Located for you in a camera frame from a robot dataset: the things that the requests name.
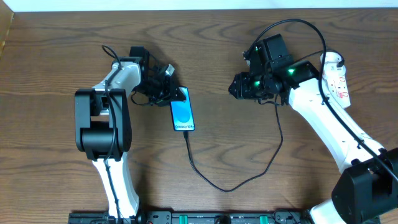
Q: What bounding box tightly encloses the black USB charging cable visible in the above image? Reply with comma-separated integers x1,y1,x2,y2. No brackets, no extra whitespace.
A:
182,49,346,193

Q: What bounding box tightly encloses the white power strip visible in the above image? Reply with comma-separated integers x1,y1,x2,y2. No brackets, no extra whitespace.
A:
323,72,351,109

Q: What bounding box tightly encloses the white USB wall charger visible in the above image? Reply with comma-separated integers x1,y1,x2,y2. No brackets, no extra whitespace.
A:
323,51,346,73

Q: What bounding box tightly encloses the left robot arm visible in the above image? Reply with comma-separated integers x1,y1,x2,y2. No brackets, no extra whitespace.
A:
68,45,186,223

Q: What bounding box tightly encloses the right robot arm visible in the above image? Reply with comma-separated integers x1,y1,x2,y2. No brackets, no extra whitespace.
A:
229,34,397,223

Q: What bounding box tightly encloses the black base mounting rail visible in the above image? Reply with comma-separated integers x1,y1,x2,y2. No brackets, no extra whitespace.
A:
68,210,381,224

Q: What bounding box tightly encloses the cardboard side panel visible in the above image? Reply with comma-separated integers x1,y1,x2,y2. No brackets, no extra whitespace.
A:
0,0,14,55

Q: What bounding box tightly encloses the blue Galaxy smartphone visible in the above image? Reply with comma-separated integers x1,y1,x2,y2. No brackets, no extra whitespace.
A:
170,87,195,131

